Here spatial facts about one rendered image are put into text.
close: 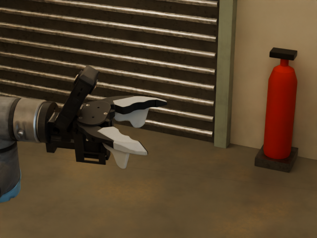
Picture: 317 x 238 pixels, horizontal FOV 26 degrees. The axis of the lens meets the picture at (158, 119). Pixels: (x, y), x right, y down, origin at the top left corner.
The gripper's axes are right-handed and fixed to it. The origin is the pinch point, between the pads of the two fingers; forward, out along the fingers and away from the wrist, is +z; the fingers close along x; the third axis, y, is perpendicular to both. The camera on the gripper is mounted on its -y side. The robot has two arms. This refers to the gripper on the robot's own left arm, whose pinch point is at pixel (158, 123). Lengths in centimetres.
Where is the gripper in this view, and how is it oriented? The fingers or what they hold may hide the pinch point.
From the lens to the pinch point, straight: 112.6
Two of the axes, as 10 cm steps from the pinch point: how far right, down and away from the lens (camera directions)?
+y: 0.3, 8.4, 5.5
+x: -2.1, 5.4, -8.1
